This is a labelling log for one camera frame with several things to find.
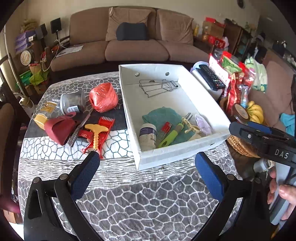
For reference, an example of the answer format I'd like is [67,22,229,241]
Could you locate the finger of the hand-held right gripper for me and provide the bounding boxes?
[229,122,289,158]
[248,121,273,135]

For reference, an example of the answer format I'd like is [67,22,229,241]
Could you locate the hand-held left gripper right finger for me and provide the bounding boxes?
[193,152,271,241]

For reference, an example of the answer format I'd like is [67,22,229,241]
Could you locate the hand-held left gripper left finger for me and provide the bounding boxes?
[23,152,103,241]

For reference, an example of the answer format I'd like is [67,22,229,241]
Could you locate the cream plastic clip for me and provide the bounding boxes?
[181,117,201,134]

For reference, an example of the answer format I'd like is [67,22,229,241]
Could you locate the green handled metal peeler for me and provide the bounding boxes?
[158,113,193,149]

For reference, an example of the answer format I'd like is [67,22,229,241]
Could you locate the white supplement bottle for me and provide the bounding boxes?
[139,123,158,151]

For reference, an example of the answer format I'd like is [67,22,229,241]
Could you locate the teal knitted cloth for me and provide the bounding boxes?
[142,107,201,144]

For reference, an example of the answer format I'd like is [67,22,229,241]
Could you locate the white cardboard box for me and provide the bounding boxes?
[118,64,232,171]

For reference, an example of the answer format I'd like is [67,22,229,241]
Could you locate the metal wire rack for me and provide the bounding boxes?
[126,79,179,98]

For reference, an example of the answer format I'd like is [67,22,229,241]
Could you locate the person's right hand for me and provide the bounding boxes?
[268,171,296,220]

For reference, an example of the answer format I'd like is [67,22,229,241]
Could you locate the wicker basket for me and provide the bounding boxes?
[220,97,262,158]

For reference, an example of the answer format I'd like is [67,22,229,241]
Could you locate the bunch of bananas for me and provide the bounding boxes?
[246,101,264,124]

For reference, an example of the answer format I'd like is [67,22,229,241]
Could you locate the glass jar with brown lid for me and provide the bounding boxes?
[232,103,250,123]

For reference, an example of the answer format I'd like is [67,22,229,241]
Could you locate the small red box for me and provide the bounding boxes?
[79,130,93,141]

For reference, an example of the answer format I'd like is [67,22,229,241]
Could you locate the pink upholstered seat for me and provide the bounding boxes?
[248,50,296,130]

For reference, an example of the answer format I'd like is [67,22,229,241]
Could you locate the white and green bag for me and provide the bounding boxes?
[245,57,269,92]

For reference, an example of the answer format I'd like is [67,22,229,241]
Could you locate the red snack bags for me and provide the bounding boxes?
[209,52,257,116]

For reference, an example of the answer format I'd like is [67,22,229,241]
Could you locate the maroon pouch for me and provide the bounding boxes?
[44,112,78,146]

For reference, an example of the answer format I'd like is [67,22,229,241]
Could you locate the red and yellow plastic tool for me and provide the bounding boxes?
[82,117,115,159]

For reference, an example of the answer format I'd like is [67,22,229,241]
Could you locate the grey patterned tablecloth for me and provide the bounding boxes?
[17,71,243,241]

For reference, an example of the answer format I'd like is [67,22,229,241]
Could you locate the black remote control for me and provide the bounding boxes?
[199,65,226,90]

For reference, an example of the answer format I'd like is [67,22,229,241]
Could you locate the small yellow box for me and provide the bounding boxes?
[33,113,49,128]

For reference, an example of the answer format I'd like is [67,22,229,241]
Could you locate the clear jar with grey lid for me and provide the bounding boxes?
[53,89,86,115]

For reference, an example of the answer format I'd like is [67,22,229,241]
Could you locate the clear packet with yellow contents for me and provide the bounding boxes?
[43,101,57,114]

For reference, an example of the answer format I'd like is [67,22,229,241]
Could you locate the red twine ball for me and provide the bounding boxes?
[89,83,119,113]

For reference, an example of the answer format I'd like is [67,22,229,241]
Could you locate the brown wooden chair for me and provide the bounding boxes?
[0,58,26,209]

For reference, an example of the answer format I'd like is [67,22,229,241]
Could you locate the dark wooden cabinet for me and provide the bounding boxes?
[224,19,252,62]

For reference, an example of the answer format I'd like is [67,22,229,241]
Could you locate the white floor lamp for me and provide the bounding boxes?
[3,30,35,109]

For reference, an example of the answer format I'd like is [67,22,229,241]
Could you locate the brown cardboard box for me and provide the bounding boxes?
[203,21,225,39]

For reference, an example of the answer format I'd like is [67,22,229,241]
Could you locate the green plastic bag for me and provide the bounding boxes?
[20,70,50,86]

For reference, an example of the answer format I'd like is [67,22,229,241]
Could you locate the brown sofa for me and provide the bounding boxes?
[50,6,211,72]

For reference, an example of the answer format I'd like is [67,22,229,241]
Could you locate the white papers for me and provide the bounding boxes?
[56,45,84,57]

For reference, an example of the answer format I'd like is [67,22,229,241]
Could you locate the tan square cushion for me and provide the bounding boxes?
[156,9,194,45]

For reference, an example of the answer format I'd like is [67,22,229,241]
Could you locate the round printed tin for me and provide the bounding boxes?
[20,49,35,65]

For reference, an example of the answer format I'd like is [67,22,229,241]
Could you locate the stack of purple boxes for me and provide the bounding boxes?
[15,30,37,52]

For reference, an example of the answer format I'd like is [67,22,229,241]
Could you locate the dark lumbar pillow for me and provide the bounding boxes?
[116,22,148,41]

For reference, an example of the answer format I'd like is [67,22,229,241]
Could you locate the large tan cushion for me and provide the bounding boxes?
[105,7,152,42]

